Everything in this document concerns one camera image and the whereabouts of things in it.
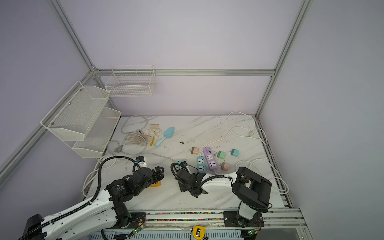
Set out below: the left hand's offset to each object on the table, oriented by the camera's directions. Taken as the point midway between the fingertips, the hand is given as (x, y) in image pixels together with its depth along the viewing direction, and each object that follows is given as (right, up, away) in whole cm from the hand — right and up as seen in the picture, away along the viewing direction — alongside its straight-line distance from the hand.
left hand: (157, 172), depth 79 cm
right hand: (+13, -8, +7) cm, 17 cm away
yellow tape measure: (+24, -26, -9) cm, 37 cm away
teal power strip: (+24, +1, +13) cm, 28 cm away
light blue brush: (0, +20, +31) cm, 37 cm away
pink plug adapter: (+20, +9, +20) cm, 29 cm away
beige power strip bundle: (-17, +16, +25) cm, 35 cm away
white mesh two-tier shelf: (-40, +28, -1) cm, 48 cm away
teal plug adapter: (+47, +7, +19) cm, 52 cm away
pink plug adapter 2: (+38, 0, +12) cm, 40 cm away
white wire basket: (-21, +55, +17) cm, 61 cm away
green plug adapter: (+37, +6, +17) cm, 41 cm away
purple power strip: (+30, +4, +15) cm, 34 cm away
